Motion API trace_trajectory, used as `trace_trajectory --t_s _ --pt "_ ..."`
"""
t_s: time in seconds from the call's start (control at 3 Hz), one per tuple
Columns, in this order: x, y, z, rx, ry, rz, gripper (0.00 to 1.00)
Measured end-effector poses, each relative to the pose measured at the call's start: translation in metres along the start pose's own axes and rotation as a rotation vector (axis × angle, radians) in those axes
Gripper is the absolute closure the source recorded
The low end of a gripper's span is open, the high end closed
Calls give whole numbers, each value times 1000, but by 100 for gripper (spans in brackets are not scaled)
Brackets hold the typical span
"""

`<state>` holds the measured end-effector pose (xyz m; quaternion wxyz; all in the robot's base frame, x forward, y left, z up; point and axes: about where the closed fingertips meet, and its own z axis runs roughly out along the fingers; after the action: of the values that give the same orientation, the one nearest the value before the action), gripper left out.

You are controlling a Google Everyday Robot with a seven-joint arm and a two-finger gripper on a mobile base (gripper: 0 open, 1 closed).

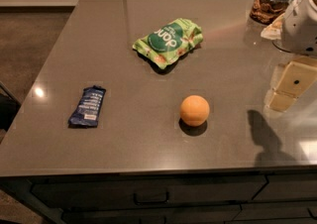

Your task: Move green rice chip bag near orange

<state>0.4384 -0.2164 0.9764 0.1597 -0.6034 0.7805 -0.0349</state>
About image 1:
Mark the upper cabinet drawer with handle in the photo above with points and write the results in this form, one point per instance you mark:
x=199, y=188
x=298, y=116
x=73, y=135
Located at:
x=148, y=192

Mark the lower cabinet drawer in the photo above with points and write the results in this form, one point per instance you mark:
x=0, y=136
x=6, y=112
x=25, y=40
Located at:
x=173, y=215

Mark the orange fruit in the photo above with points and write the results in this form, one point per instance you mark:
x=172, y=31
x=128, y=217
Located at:
x=194, y=110

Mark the green rice chip bag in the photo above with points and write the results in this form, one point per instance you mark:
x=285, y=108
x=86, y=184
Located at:
x=166, y=45

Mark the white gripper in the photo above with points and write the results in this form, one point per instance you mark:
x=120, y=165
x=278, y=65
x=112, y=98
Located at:
x=299, y=26

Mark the blue snack bar wrapper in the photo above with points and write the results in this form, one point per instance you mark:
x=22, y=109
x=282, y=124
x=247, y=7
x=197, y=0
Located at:
x=87, y=111

